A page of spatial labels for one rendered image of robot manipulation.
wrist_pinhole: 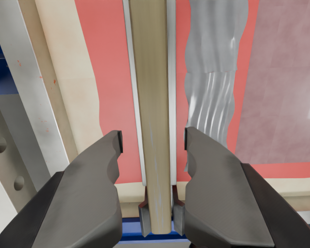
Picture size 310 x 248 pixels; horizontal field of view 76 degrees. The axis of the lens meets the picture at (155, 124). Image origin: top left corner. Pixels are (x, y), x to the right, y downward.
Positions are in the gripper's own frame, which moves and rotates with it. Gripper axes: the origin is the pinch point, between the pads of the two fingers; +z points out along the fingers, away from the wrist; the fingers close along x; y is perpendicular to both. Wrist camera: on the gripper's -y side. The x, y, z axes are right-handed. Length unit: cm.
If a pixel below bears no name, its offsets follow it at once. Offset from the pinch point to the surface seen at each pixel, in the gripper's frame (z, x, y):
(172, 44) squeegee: 12.8, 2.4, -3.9
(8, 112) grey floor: 112, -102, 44
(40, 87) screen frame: 13.3, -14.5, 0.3
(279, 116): 16.6, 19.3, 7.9
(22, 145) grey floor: 112, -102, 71
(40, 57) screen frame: 14.3, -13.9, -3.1
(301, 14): 16.7, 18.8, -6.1
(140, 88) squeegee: 6.3, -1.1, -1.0
